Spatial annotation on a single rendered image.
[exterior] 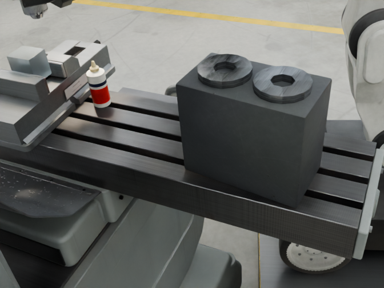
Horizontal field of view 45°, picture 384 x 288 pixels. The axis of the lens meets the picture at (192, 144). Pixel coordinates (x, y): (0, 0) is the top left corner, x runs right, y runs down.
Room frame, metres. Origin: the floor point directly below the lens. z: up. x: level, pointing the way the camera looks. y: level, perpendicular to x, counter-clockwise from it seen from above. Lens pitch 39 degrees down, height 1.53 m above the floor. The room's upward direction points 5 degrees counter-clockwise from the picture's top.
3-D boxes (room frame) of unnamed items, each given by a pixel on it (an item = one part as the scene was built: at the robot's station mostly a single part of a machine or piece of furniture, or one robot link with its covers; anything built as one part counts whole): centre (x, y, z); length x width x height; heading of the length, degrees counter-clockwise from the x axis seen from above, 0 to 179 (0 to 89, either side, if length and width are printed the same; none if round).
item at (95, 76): (0.89, 0.20, 1.01); 0.04 x 0.04 x 0.11
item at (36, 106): (0.92, 0.32, 1.01); 0.35 x 0.15 x 0.11; 153
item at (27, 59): (0.90, 0.33, 1.07); 0.06 x 0.05 x 0.06; 63
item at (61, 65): (0.95, 0.31, 1.05); 0.12 x 0.06 x 0.04; 63
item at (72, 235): (0.87, 0.28, 0.82); 0.50 x 0.35 x 0.12; 152
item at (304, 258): (0.79, -0.31, 0.50); 0.20 x 0.05 x 0.20; 81
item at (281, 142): (0.63, -0.11, 1.06); 0.22 x 0.12 x 0.20; 55
